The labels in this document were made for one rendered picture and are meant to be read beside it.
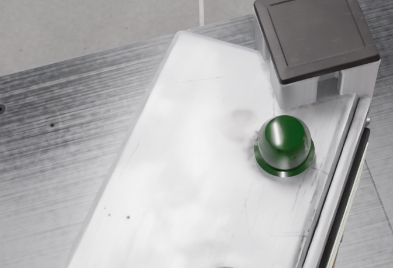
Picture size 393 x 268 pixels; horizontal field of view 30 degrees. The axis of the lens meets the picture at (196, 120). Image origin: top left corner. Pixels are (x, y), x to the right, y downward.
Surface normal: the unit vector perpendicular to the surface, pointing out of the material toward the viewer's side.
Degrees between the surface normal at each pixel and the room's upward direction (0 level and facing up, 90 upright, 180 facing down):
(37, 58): 0
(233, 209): 0
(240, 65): 0
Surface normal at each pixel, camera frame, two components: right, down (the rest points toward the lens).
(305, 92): 0.22, 0.84
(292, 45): -0.10, -0.47
